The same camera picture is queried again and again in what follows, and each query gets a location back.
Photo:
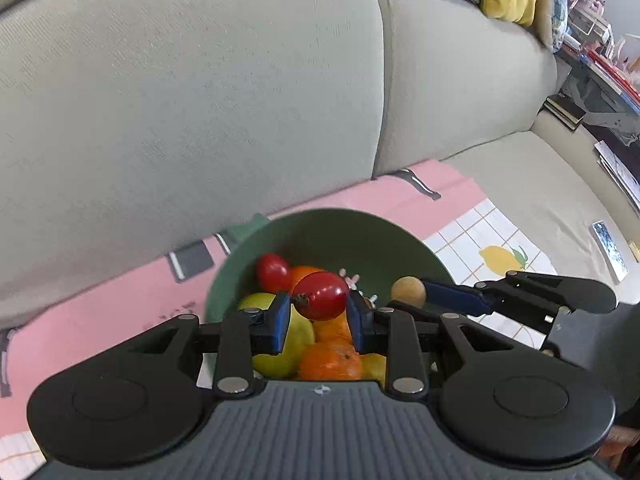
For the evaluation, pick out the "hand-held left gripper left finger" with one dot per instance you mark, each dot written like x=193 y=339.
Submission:
x=280 y=325

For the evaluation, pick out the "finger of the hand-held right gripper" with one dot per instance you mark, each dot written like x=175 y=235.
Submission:
x=455 y=296
x=417 y=312

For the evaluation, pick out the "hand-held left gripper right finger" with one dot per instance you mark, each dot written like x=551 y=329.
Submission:
x=356 y=325

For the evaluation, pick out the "pink printed mat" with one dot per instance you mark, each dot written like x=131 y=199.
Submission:
x=125 y=300

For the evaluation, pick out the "grey fabric sofa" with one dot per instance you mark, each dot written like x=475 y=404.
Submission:
x=200 y=85

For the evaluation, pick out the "small yellow fruit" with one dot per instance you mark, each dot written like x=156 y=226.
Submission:
x=375 y=369

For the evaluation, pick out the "tan round longan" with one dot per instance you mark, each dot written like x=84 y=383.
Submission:
x=407 y=290

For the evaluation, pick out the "red cherry tomato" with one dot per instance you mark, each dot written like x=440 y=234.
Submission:
x=272 y=272
x=320 y=295

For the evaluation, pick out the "stack of books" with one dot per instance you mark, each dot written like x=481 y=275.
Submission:
x=565 y=110

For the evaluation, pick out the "stack of papers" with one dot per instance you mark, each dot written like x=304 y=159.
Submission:
x=617 y=170

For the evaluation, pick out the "orange mandarin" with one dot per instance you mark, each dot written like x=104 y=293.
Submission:
x=330 y=362
x=302 y=276
x=332 y=331

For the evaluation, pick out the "cluttered side table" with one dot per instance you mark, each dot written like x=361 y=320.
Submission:
x=600 y=75

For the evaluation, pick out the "green bowl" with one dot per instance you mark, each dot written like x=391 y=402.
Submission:
x=325 y=235

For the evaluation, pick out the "blue patterned flat case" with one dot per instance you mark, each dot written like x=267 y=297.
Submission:
x=610 y=250

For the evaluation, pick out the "blue patterned pillow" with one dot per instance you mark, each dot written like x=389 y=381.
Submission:
x=555 y=5

